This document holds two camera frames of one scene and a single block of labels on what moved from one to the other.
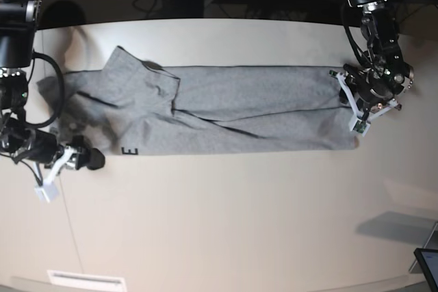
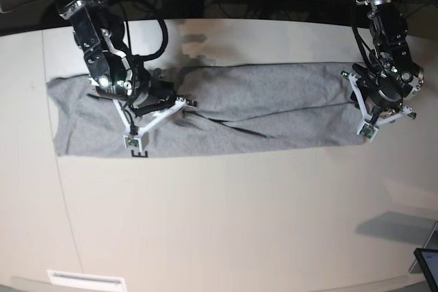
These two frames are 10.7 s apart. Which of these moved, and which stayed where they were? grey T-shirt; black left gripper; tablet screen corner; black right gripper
Moved: black left gripper
Stayed: grey T-shirt; tablet screen corner; black right gripper
